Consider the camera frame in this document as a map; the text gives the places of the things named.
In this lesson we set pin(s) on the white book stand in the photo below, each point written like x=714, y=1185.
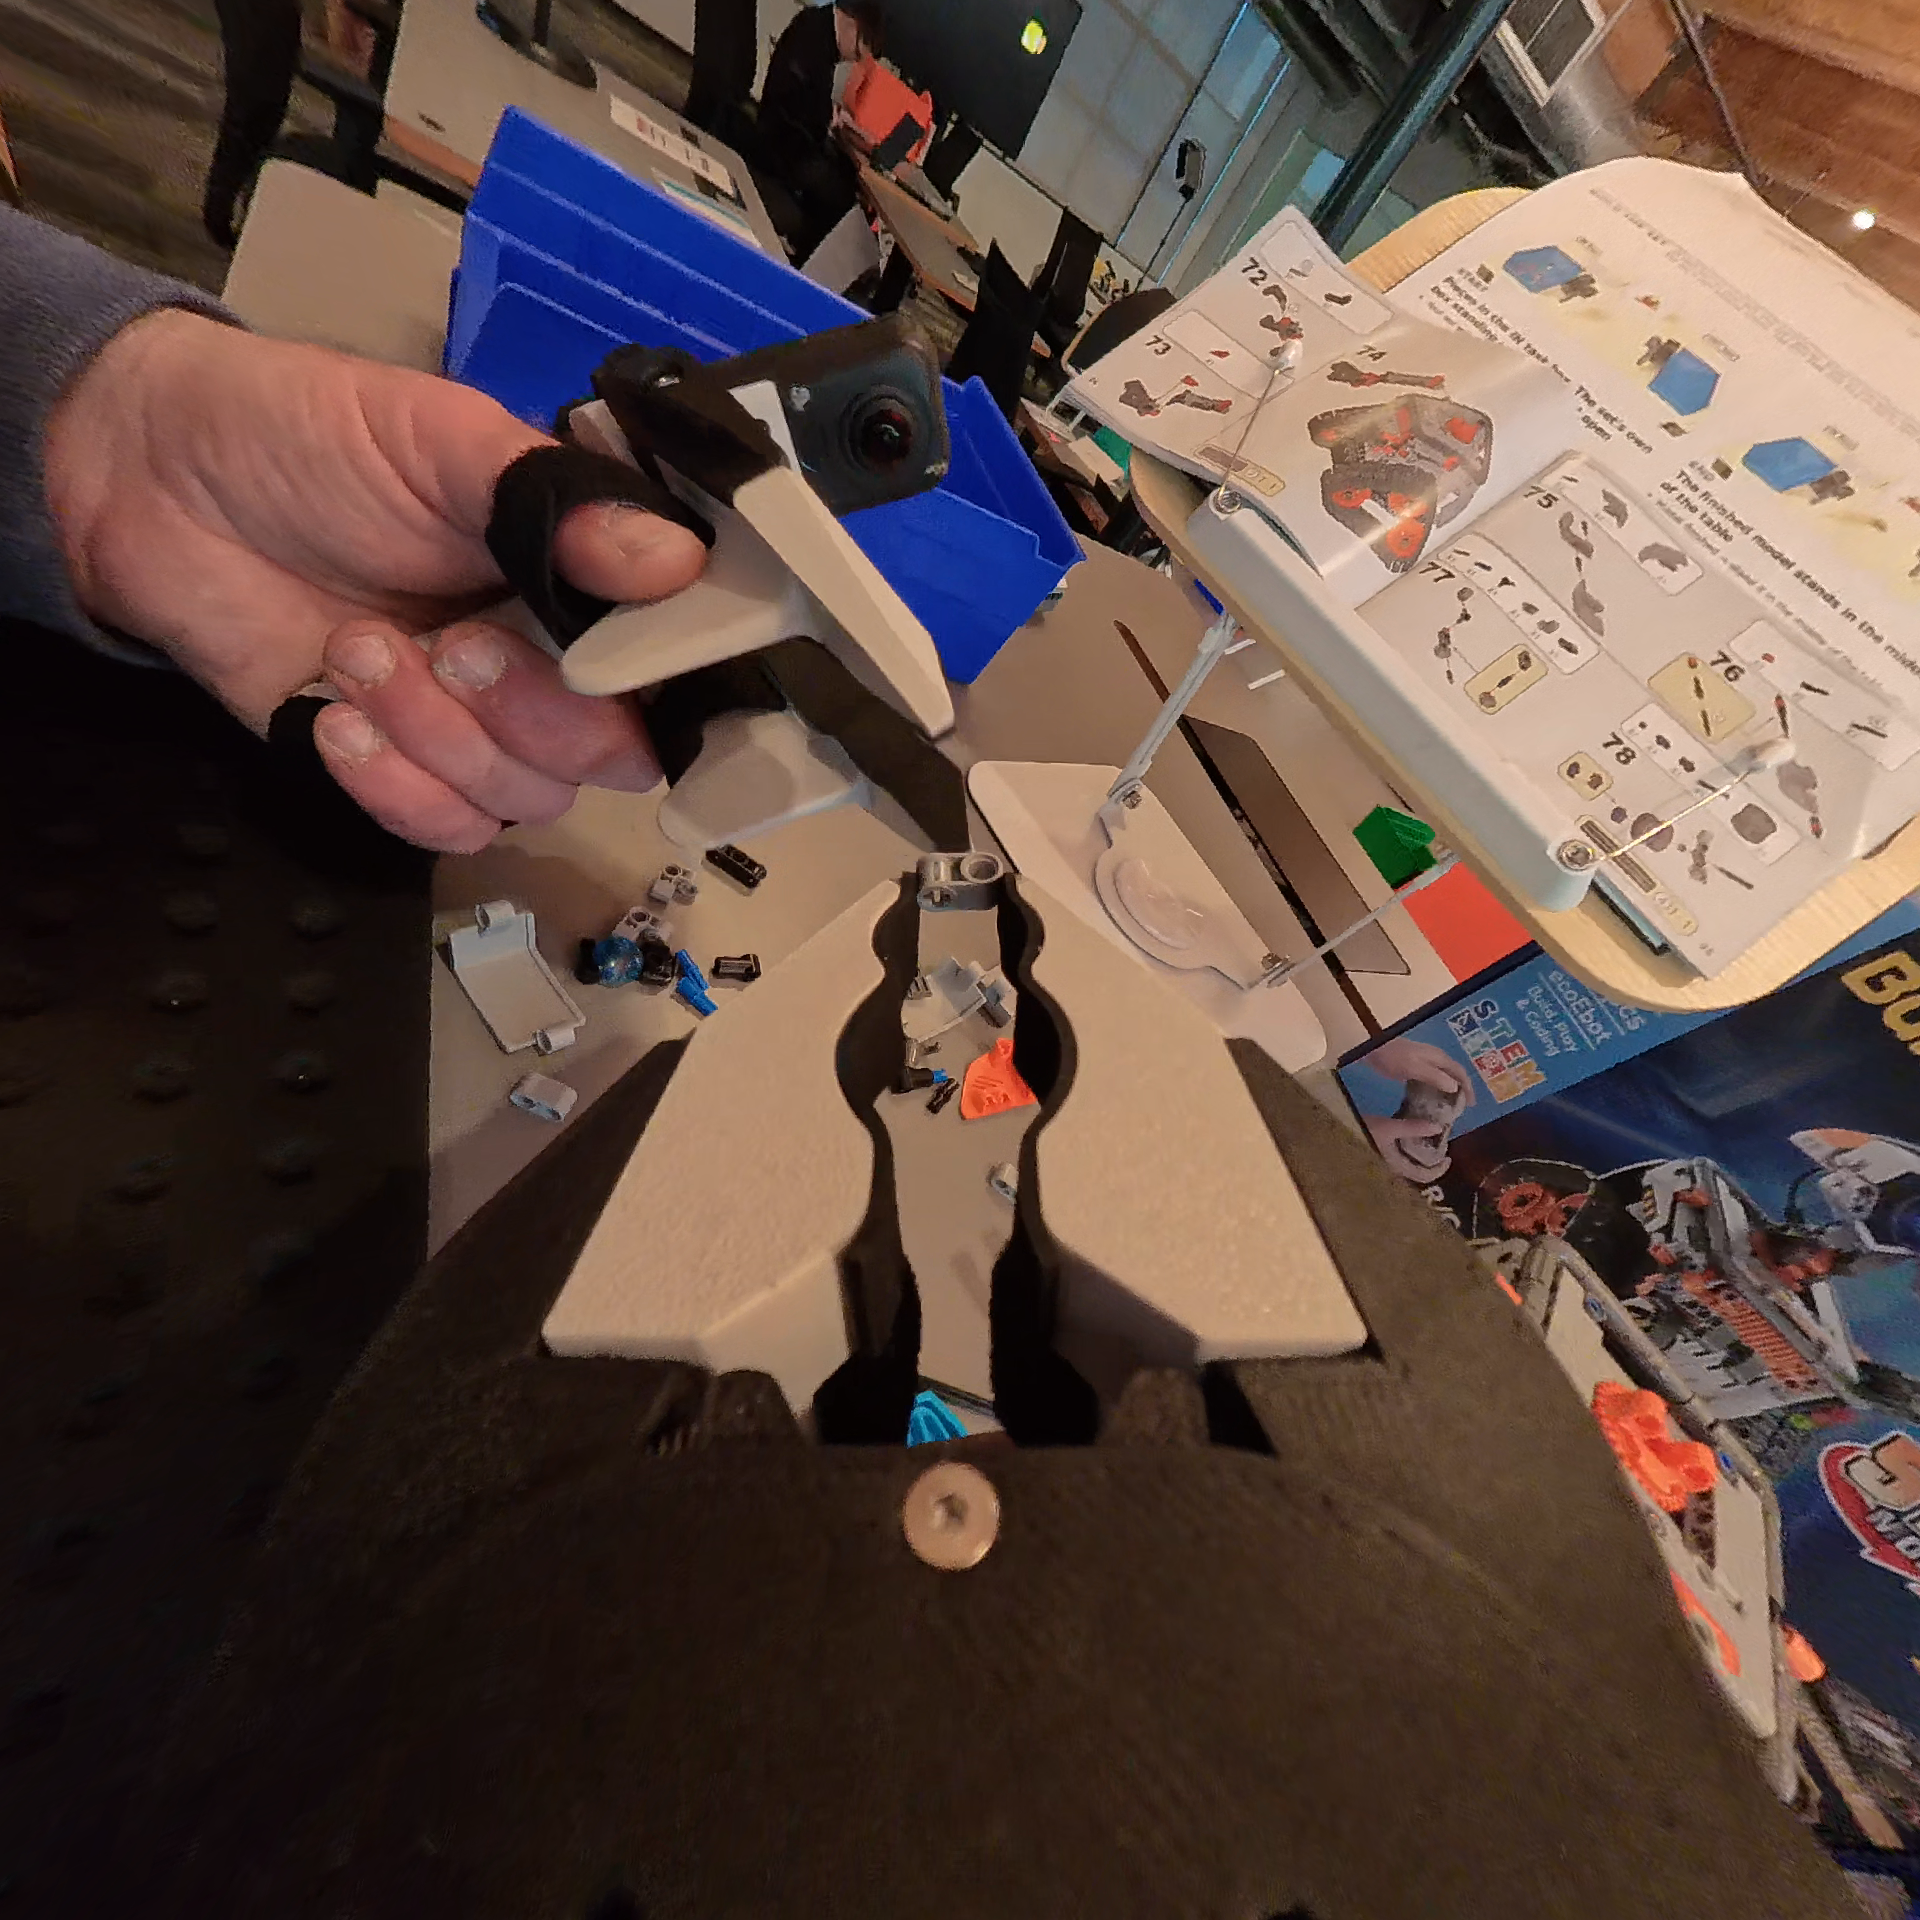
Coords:
x=1142, y=900

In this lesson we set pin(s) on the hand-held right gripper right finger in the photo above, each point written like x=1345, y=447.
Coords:
x=1200, y=1200

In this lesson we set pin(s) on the person's left forearm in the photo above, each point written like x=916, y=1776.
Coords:
x=60, y=300

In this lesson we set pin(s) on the grey orange toy tracked robot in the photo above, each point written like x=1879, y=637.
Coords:
x=1725, y=1589

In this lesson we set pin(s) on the grey curved panel piece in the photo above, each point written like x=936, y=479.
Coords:
x=961, y=989
x=511, y=975

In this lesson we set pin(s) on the black dimpled pad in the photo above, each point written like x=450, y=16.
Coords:
x=196, y=1124

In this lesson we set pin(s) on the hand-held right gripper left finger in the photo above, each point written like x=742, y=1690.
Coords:
x=720, y=1200

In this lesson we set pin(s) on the dark monitor screen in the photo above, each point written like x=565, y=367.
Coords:
x=975, y=59

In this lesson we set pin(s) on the grey angled connector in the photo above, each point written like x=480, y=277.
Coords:
x=961, y=882

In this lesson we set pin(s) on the green box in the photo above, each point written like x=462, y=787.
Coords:
x=1394, y=840

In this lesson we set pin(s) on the blue plastic bin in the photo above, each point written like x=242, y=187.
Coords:
x=600, y=300

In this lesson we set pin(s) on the blue plastic separator tool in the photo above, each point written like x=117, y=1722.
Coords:
x=937, y=1418

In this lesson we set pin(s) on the orange sloped panel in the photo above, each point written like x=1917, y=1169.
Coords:
x=998, y=1084

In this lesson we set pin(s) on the instruction booklet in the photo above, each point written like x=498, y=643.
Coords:
x=1500, y=524

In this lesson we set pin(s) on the blue transparent dome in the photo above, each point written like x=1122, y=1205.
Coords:
x=614, y=961

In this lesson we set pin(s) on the blue kit box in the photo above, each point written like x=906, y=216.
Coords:
x=1652, y=1171

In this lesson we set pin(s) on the red orange box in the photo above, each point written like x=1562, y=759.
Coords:
x=1463, y=915

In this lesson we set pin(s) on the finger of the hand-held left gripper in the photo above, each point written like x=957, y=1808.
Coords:
x=856, y=599

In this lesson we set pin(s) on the person's left hand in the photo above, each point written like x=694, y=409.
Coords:
x=270, y=495

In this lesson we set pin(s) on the light grey cross connector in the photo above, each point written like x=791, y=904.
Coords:
x=676, y=884
x=639, y=925

